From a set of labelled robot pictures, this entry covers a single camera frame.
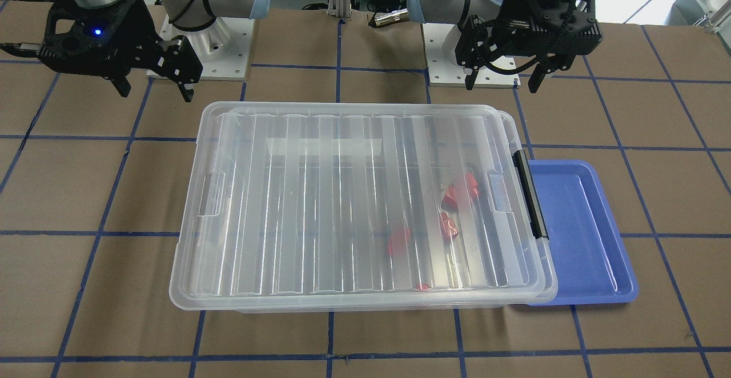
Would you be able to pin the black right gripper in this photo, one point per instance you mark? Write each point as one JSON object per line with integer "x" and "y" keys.
{"x": 139, "y": 31}

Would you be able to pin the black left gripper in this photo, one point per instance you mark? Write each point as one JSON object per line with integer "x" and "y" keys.
{"x": 489, "y": 34}

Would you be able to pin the red block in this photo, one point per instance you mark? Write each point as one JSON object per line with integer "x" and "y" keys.
{"x": 467, "y": 187}
{"x": 399, "y": 239}
{"x": 448, "y": 228}

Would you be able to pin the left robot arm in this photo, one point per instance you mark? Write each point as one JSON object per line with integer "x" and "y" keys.
{"x": 452, "y": 11}

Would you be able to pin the blue plastic tray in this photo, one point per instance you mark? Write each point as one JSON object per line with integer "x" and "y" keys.
{"x": 589, "y": 256}

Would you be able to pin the clear plastic storage box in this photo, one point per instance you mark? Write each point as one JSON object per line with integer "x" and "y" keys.
{"x": 514, "y": 138}

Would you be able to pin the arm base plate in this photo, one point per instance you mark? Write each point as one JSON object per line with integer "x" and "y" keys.
{"x": 440, "y": 41}
{"x": 222, "y": 44}

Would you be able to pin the black box latch handle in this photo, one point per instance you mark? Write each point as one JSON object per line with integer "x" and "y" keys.
{"x": 535, "y": 215}

